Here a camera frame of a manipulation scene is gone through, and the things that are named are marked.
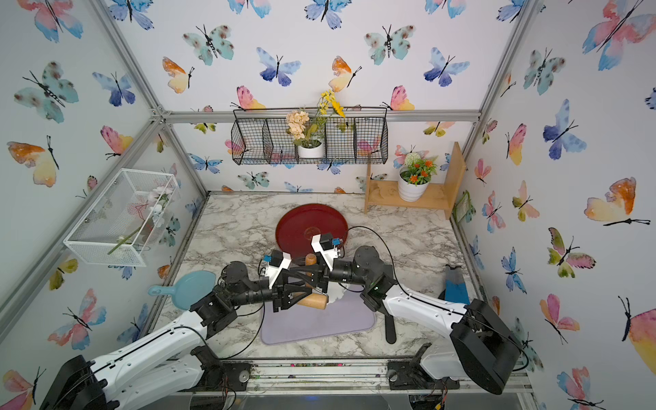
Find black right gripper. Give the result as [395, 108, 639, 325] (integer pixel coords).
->
[291, 252, 372, 297]

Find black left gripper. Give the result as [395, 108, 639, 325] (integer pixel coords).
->
[228, 270, 310, 314]

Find lavender silicone mat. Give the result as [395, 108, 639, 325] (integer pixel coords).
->
[261, 290, 376, 345]

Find white dough piece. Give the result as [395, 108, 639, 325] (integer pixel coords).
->
[326, 282, 347, 304]

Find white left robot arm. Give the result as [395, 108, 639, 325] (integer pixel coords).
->
[41, 262, 324, 409]

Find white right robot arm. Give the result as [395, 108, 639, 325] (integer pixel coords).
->
[292, 246, 524, 395]

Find red round tray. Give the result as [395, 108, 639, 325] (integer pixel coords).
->
[275, 203, 349, 259]

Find wooden shelf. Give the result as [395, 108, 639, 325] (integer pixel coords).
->
[364, 143, 466, 216]

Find teal plastic scoop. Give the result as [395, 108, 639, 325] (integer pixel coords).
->
[148, 271, 217, 310]

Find white ribbed flower pot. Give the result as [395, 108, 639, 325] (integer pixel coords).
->
[398, 170, 429, 203]

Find blue rubber glove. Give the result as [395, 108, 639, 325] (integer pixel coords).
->
[443, 265, 470, 304]

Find white pot with flowers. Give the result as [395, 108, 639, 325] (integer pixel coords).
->
[285, 90, 346, 160]

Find orange flower plant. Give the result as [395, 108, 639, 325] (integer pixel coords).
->
[400, 152, 437, 186]

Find green paper packet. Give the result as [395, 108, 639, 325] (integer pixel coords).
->
[453, 191, 477, 223]

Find pink artificial flower stem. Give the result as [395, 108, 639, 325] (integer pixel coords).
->
[108, 184, 176, 261]

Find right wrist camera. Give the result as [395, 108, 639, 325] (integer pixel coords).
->
[311, 233, 343, 270]

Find black handled strainer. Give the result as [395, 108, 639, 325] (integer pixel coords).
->
[384, 311, 397, 345]

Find black wire wall basket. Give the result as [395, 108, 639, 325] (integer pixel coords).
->
[227, 106, 389, 166]

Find white mesh wall basket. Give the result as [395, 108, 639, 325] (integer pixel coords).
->
[63, 168, 181, 268]

